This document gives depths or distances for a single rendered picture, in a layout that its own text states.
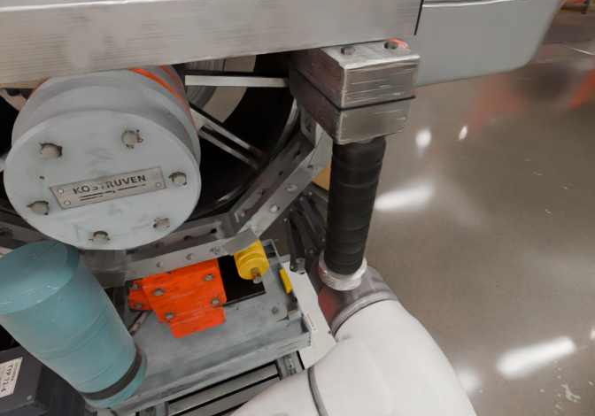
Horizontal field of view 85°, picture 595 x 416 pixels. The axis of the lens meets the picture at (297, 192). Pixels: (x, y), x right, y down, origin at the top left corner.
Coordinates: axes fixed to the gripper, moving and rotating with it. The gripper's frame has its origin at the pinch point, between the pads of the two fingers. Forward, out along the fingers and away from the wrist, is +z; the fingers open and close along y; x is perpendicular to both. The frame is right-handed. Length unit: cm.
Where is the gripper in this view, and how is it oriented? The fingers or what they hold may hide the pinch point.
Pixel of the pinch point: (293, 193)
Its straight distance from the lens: 57.8
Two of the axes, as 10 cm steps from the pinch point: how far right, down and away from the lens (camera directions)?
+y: 6.6, -7.0, -2.6
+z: -3.5, -6.0, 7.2
